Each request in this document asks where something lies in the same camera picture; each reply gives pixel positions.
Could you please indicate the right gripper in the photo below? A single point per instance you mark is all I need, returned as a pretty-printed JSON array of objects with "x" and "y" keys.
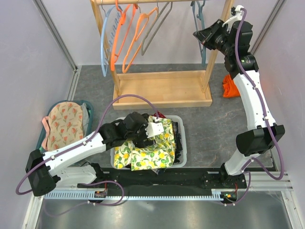
[{"x": 207, "y": 35}]

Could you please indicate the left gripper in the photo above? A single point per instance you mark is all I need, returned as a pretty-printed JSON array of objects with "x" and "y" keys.
[{"x": 140, "y": 143}]

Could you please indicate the lemon print garment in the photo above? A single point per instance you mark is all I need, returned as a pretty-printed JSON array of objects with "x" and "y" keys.
[{"x": 137, "y": 158}]

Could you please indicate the navy plaid skirt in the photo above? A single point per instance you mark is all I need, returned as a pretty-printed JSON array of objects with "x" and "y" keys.
[{"x": 170, "y": 147}]

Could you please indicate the grey hanger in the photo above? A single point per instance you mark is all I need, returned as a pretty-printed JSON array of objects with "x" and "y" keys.
[{"x": 155, "y": 26}]

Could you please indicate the light blue hanger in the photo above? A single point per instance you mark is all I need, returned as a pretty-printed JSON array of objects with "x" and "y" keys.
[{"x": 109, "y": 28}]

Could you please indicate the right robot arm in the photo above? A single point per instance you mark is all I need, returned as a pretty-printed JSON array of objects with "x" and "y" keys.
[{"x": 233, "y": 41}]

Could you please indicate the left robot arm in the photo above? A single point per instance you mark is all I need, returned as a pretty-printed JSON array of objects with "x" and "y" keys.
[{"x": 46, "y": 171}]

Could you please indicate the white plastic laundry basket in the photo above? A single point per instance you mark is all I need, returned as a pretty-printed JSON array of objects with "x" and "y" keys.
[{"x": 168, "y": 150}]

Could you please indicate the wooden clothes rack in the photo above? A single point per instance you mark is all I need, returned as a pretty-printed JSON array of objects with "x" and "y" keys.
[{"x": 163, "y": 89}]

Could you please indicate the teal plastic tub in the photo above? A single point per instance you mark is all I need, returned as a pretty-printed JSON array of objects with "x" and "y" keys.
[{"x": 89, "y": 119}]

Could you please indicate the orange cloth on floor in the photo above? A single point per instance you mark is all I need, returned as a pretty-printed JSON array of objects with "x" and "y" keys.
[{"x": 230, "y": 89}]

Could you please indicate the floral tulip cloth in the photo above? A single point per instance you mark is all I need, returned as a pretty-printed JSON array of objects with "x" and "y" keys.
[{"x": 63, "y": 126}]

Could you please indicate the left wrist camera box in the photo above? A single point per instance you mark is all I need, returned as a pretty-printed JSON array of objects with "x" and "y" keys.
[{"x": 154, "y": 128}]

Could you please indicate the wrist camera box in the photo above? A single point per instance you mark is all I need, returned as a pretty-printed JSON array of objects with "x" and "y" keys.
[
  {"x": 236, "y": 15},
  {"x": 154, "y": 128}
]

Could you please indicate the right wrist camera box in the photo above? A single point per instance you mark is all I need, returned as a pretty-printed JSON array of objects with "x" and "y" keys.
[{"x": 236, "y": 15}]

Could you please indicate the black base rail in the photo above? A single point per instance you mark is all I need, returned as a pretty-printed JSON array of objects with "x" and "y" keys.
[{"x": 174, "y": 181}]

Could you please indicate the white slotted cable duct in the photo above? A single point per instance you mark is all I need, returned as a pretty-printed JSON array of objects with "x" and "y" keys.
[{"x": 97, "y": 195}]

